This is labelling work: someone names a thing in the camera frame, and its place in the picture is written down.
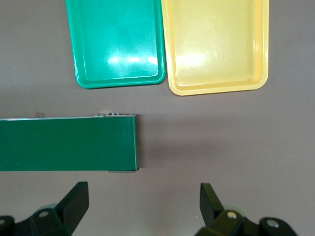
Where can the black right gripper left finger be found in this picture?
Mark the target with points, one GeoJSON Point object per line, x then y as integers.
{"type": "Point", "coordinates": [73, 204]}

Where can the yellow plastic tray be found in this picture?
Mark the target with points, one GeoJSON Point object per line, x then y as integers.
{"type": "Point", "coordinates": [214, 41]}

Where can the green plastic tray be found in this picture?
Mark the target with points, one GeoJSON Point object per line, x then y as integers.
{"type": "Point", "coordinates": [115, 37]}

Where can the green belt conveyor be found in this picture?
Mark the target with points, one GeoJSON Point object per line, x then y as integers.
{"type": "Point", "coordinates": [69, 145]}

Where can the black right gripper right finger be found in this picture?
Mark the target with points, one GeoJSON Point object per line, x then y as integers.
{"type": "Point", "coordinates": [211, 209]}

